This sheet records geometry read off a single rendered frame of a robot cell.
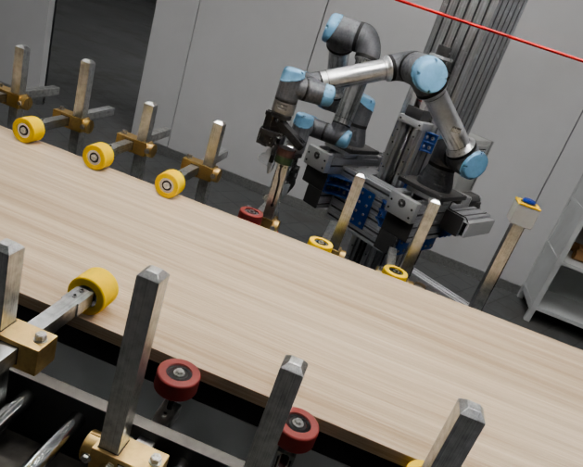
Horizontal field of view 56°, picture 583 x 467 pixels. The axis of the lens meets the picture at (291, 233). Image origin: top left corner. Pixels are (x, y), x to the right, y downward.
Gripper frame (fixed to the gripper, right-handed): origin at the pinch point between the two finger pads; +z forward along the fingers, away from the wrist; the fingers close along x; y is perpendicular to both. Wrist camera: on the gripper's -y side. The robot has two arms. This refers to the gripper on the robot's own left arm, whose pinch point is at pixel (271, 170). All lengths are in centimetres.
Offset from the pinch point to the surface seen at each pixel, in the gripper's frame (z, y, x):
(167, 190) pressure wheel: 8.0, 23.1, 31.6
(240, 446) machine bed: 27, -29, 97
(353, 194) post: -5.2, -30.3, 9.6
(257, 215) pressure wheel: 9.8, -3.8, 19.6
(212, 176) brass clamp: 5.8, 16.4, 11.0
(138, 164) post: 11.9, 43.9, 9.7
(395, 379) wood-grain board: 10, -54, 78
